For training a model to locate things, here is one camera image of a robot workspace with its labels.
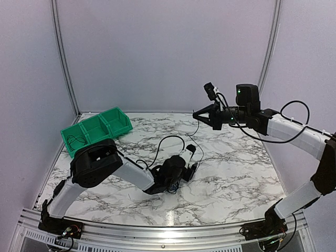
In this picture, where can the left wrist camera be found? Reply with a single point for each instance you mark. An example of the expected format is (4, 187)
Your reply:
(188, 153)

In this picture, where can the right corner aluminium post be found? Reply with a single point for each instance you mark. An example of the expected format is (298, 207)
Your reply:
(272, 38)

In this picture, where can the green bin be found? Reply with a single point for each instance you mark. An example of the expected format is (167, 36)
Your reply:
(95, 129)
(117, 122)
(74, 138)

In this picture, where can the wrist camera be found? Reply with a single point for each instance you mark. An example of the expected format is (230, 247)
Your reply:
(188, 153)
(210, 90)

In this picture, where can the aluminium front rail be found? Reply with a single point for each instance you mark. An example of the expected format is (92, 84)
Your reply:
(114, 237)

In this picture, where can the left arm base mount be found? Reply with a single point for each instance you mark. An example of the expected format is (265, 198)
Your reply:
(59, 226)

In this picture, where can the left green bin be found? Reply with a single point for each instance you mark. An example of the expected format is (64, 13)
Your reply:
(74, 138)

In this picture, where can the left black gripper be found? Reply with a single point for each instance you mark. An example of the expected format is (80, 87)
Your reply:
(190, 172)

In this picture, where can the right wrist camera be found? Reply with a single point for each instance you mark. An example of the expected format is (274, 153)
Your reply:
(210, 90)

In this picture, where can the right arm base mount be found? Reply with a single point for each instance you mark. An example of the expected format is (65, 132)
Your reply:
(271, 225)

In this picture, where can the left corner aluminium post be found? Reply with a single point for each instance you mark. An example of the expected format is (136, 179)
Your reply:
(62, 57)

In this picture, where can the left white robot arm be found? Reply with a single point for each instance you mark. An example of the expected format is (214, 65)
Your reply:
(94, 163)

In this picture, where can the right green bin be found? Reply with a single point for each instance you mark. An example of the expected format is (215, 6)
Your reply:
(117, 122)

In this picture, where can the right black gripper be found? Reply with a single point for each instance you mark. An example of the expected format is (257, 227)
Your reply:
(214, 120)

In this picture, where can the corner aluminium post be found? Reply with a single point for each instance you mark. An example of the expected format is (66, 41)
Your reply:
(62, 57)
(272, 38)

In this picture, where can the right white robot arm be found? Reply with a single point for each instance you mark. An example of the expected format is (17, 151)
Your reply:
(243, 173)

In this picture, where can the middle green bin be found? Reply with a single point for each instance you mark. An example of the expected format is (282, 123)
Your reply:
(95, 129)

